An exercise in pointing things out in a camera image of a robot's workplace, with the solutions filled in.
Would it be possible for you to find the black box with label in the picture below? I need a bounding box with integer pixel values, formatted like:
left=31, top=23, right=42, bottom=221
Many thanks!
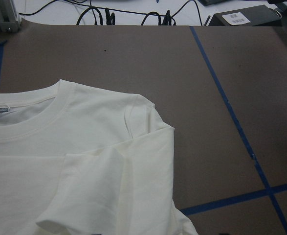
left=208, top=5, right=282, bottom=26

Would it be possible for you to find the cream long-sleeve cat shirt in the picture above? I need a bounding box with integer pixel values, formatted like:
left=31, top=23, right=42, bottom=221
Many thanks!
left=0, top=80, right=196, bottom=235

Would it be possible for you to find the aluminium frame post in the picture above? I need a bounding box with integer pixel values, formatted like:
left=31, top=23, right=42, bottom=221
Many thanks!
left=0, top=0, right=21, bottom=33

